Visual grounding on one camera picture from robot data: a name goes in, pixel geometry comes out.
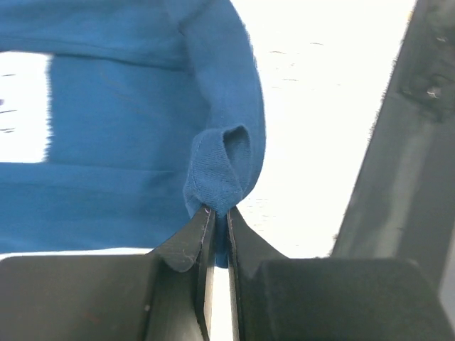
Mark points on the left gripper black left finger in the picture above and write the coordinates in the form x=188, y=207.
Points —
x=162, y=295

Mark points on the blue printed t shirt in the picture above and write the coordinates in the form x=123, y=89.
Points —
x=120, y=119

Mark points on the floral patterned table mat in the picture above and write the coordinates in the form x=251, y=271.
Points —
x=322, y=67

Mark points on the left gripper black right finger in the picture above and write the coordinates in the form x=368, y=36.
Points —
x=275, y=297

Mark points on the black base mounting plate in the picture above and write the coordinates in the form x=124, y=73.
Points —
x=402, y=205

